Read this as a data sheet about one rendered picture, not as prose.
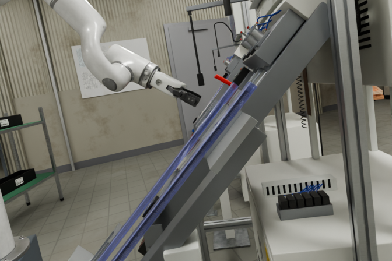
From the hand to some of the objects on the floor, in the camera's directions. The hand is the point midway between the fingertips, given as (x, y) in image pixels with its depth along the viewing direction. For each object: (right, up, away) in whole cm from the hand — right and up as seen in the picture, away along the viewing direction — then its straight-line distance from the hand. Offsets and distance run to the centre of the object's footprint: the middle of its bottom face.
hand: (196, 100), depth 86 cm
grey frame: (+30, -97, +25) cm, 104 cm away
